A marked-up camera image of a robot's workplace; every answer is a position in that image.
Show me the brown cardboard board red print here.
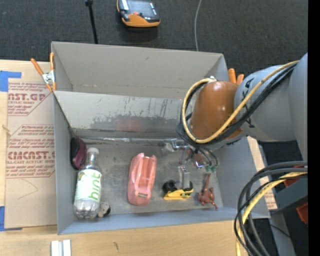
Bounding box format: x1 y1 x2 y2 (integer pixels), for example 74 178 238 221
0 59 279 232

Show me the dark purple computer mouse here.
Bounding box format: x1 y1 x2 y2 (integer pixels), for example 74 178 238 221
69 136 88 171

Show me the brown toy monkey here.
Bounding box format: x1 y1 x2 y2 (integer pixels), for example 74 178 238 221
198 172 219 211

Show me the grey metal bin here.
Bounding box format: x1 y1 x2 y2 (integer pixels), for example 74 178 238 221
50 41 271 236

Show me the small grey toy animal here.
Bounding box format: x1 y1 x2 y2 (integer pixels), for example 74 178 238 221
97 201 112 218

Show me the yellow and black toy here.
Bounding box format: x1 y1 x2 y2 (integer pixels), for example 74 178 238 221
162 179 195 201

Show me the clear plastic bottle green label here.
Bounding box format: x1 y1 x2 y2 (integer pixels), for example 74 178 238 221
72 147 104 221

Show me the pink tape dispenser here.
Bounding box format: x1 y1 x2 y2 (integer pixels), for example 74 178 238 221
126 152 158 207

